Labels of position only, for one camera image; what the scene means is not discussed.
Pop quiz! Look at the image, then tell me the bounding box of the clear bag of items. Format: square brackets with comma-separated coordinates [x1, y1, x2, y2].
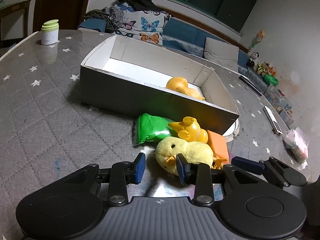
[283, 127, 310, 164]

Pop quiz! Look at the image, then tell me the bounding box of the white jar green lid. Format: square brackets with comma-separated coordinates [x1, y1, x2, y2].
[41, 20, 59, 46]

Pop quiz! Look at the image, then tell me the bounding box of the green plastic bag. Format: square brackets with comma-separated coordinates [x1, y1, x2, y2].
[132, 113, 177, 145]

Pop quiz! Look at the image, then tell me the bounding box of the pile of stuffed toys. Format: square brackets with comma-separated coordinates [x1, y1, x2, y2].
[246, 29, 279, 86]

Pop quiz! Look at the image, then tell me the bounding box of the white cardboard box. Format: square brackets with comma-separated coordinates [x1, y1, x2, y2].
[80, 35, 240, 134]

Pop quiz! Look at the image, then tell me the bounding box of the yellow plastic duck toy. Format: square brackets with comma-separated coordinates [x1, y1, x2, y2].
[168, 116, 208, 144]

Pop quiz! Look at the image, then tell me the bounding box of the black clothes pile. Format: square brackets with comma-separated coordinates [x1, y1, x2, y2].
[118, 0, 162, 11]

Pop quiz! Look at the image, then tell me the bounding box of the blue sofa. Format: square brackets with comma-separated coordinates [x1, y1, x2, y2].
[77, 16, 270, 93]

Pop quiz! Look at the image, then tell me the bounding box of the grey cushion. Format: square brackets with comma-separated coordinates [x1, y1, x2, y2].
[203, 37, 239, 72]

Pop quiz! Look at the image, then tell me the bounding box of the orange rubber duck toy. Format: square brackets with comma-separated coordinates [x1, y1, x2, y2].
[166, 77, 205, 100]

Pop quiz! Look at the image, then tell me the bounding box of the grey star pattern mat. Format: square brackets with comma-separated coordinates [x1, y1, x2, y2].
[0, 29, 313, 230]

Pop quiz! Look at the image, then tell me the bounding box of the wooden side table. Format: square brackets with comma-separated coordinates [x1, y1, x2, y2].
[1, 0, 31, 47]

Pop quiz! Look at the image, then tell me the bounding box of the butterfly print pillow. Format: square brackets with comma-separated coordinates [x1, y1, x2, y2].
[115, 3, 171, 45]

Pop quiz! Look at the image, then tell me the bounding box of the orange block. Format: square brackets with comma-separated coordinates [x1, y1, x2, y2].
[207, 130, 229, 164]

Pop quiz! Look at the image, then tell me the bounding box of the yellow plush chick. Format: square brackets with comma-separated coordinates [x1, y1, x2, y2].
[155, 137, 227, 175]

